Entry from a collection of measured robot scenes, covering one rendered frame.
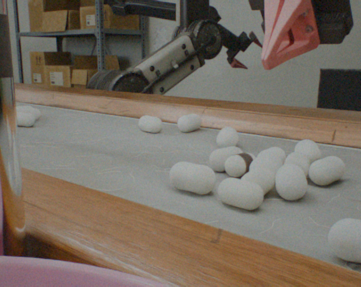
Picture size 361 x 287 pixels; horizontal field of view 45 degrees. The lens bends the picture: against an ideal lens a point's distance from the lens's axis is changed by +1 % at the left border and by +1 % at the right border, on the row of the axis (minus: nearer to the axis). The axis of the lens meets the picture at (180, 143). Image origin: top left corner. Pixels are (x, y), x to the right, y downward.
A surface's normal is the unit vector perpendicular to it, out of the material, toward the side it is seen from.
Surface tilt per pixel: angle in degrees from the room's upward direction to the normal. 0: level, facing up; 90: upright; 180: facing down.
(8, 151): 90
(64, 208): 0
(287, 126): 45
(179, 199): 0
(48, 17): 77
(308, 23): 129
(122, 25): 91
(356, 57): 92
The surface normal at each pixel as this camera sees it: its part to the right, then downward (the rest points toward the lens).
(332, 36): -0.51, 0.74
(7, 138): 0.86, 0.11
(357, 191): 0.00, -0.98
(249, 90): -0.66, 0.15
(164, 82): 0.62, 0.16
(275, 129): -0.45, -0.58
